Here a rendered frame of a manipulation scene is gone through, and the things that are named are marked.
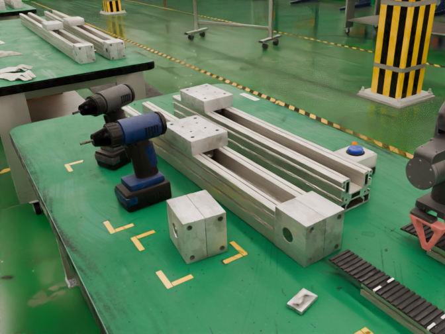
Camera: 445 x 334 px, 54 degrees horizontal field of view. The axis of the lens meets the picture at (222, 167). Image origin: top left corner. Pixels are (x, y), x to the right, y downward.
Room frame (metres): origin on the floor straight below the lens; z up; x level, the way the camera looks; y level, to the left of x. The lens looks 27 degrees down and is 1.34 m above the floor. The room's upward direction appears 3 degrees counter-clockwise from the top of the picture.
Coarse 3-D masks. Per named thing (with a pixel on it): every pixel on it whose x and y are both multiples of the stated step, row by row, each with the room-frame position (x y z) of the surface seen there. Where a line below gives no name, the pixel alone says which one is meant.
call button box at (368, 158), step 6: (336, 150) 1.06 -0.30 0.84; (342, 150) 1.05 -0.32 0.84; (366, 150) 1.04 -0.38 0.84; (348, 156) 1.02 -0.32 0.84; (354, 156) 1.01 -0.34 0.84; (360, 156) 1.01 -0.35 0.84; (366, 156) 1.01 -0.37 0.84; (372, 156) 1.02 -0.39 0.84; (360, 162) 0.99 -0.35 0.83; (366, 162) 1.00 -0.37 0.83; (372, 162) 1.02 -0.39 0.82; (372, 168) 1.02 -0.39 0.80; (372, 174) 1.02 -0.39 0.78
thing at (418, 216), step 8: (416, 208) 0.69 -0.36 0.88; (416, 216) 0.68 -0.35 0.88; (424, 216) 0.67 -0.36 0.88; (432, 216) 0.67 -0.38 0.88; (416, 224) 0.68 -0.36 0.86; (424, 224) 0.67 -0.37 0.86; (432, 224) 0.65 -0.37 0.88; (440, 224) 0.65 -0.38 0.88; (440, 232) 0.63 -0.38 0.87; (424, 240) 0.67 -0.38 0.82; (432, 240) 0.66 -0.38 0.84; (424, 248) 0.67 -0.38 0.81
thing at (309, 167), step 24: (216, 120) 1.27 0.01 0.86; (240, 120) 1.29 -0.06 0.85; (240, 144) 1.17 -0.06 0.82; (264, 144) 1.07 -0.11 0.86; (288, 144) 1.10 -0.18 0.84; (312, 144) 1.04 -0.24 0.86; (288, 168) 0.99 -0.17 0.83; (312, 168) 0.92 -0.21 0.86; (336, 168) 0.95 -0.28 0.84; (360, 168) 0.90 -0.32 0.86; (336, 192) 0.85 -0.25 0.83; (360, 192) 0.88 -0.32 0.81
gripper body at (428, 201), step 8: (440, 184) 0.68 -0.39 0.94; (432, 192) 0.70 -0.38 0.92; (440, 192) 0.68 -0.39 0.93; (416, 200) 0.69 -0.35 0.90; (424, 200) 0.69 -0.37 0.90; (432, 200) 0.69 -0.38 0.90; (440, 200) 0.68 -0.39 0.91; (424, 208) 0.68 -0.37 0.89; (432, 208) 0.66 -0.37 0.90; (440, 208) 0.66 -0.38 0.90; (440, 216) 0.65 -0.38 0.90
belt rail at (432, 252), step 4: (432, 248) 0.68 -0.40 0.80; (436, 248) 0.67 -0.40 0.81; (428, 252) 0.68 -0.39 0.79; (432, 252) 0.68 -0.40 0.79; (436, 252) 0.68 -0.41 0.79; (440, 252) 0.67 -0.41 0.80; (444, 252) 0.66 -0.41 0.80; (432, 256) 0.68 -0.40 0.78; (436, 256) 0.67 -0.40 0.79; (440, 256) 0.66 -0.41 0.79; (444, 256) 0.66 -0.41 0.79; (440, 260) 0.66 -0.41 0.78; (444, 260) 0.66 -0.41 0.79
